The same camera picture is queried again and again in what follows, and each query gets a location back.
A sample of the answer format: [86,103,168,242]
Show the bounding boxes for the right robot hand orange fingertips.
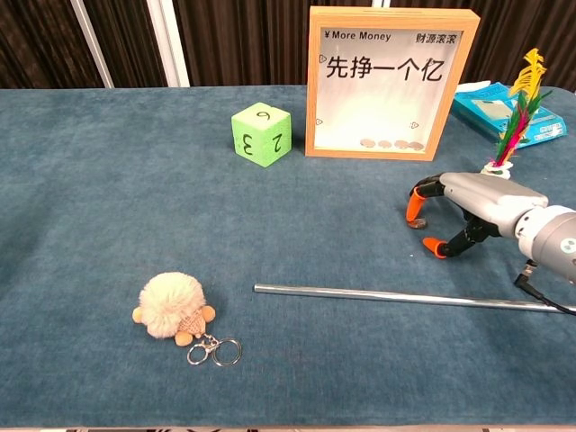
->
[407,170,551,260]

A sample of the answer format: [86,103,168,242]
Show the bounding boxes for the wooden coin box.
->
[304,4,482,162]

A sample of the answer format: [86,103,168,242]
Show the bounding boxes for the colourful feather shuttlecock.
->
[480,47,554,182]

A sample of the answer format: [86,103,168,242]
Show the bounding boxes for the blue cardboard carton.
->
[451,80,568,146]

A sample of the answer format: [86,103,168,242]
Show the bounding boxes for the long thin metal rod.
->
[253,283,576,315]

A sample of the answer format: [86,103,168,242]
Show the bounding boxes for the green foam number die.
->
[230,102,293,169]

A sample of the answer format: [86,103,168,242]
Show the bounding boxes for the blue-green table cloth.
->
[0,85,576,428]

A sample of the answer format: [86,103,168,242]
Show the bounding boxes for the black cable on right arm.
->
[513,259,576,314]

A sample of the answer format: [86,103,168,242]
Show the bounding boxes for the beige plush keychain with rings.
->
[131,271,243,368]

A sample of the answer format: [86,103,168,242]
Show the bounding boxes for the wide white partition post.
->
[145,0,192,88]

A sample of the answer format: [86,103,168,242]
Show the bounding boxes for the thin grey partition post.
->
[69,0,115,89]

